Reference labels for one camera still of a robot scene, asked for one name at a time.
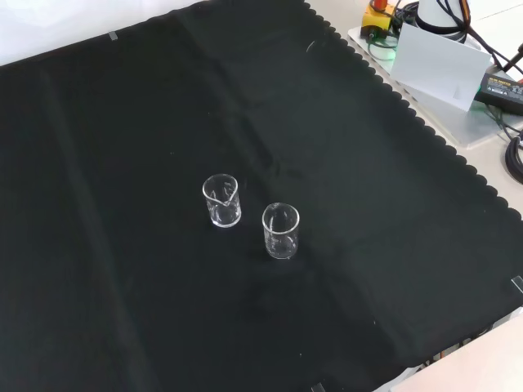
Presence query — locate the black power adapter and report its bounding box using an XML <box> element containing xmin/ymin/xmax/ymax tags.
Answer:
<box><xmin>473</xmin><ymin>69</ymin><xmax>523</xmax><ymax>108</ymax></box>

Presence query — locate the green cable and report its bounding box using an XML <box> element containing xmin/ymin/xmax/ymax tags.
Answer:
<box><xmin>366</xmin><ymin>31</ymin><xmax>400</xmax><ymax>62</ymax></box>
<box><xmin>484</xmin><ymin>101</ymin><xmax>523</xmax><ymax>142</ymax></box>

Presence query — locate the pale base board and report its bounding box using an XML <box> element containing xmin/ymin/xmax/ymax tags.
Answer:
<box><xmin>346</xmin><ymin>22</ymin><xmax>523</xmax><ymax>148</ymax></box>

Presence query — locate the white folded card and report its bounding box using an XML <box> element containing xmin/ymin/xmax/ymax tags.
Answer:
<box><xmin>390</xmin><ymin>18</ymin><xmax>493</xmax><ymax>112</ymax></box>

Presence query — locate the clear glass beaker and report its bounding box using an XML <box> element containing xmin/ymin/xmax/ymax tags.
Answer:
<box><xmin>201</xmin><ymin>173</ymin><xmax>243</xmax><ymax>229</ymax></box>
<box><xmin>261</xmin><ymin>202</ymin><xmax>301</xmax><ymax>261</ymax></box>

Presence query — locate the black cable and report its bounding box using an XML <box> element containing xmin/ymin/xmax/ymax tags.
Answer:
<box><xmin>504</xmin><ymin>136</ymin><xmax>523</xmax><ymax>185</ymax></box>
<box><xmin>465</xmin><ymin>24</ymin><xmax>523</xmax><ymax>77</ymax></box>

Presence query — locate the yellow stop button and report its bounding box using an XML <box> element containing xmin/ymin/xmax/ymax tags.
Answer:
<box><xmin>362</xmin><ymin>0</ymin><xmax>403</xmax><ymax>34</ymax></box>

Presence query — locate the black cloth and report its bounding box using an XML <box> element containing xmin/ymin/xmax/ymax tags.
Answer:
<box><xmin>0</xmin><ymin>0</ymin><xmax>523</xmax><ymax>392</ymax></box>

